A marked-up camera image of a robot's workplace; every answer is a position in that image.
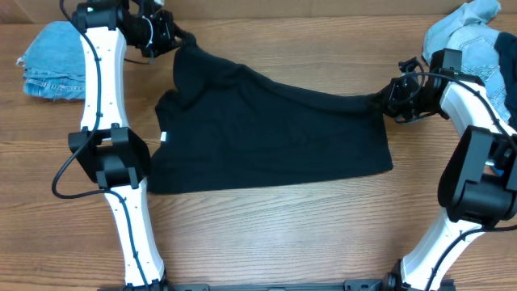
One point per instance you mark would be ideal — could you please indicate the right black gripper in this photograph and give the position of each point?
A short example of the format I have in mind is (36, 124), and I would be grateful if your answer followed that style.
(397, 97)

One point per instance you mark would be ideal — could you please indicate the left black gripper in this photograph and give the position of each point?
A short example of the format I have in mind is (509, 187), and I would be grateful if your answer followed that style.
(169, 34)

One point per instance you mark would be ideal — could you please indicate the navy blue garment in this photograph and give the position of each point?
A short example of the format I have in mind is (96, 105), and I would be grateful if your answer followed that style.
(505, 46)

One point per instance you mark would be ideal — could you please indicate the black t-shirt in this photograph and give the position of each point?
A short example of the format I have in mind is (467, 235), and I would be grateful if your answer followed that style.
(229, 127)

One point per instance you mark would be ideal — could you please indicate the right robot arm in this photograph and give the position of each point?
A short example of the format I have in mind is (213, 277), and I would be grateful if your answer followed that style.
(477, 189)

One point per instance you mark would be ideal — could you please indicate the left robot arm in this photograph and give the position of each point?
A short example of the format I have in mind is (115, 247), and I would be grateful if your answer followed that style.
(111, 154)

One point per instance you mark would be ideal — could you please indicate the light blue denim jeans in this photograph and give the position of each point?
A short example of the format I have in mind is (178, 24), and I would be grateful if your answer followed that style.
(466, 29)

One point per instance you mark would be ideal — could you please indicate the folded blue jeans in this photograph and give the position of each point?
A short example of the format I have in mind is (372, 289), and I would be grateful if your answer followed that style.
(54, 65)

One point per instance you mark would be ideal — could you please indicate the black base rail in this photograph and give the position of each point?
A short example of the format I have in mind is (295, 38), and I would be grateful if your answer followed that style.
(347, 285)

